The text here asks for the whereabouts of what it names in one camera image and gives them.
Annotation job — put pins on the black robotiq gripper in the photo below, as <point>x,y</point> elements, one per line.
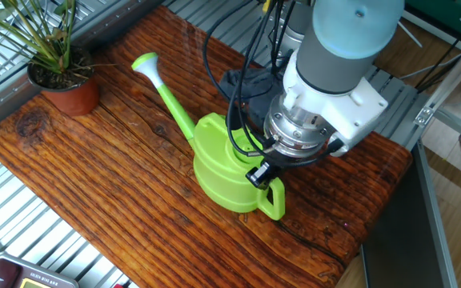
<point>294,166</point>

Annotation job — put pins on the green plastic watering can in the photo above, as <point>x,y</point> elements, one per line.
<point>218,176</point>

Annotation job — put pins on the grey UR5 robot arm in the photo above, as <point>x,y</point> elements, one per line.
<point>342,52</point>

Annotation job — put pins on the potted plant in terracotta pot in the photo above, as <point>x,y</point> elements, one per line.
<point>66,92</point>

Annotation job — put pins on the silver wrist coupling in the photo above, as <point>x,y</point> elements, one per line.
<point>294,128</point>

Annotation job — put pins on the dark grey crumpled towel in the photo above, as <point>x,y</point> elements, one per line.
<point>258,88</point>

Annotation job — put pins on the dark grey side panel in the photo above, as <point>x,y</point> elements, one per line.
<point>402,224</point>

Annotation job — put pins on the yellow plastic clip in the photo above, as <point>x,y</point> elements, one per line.
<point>267,5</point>

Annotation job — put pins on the red tin box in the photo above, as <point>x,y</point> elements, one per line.
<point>22,276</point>

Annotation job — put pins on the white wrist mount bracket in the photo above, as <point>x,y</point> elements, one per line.
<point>354,112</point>

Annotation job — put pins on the aluminium profile frame beam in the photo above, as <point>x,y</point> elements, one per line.
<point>450,84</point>

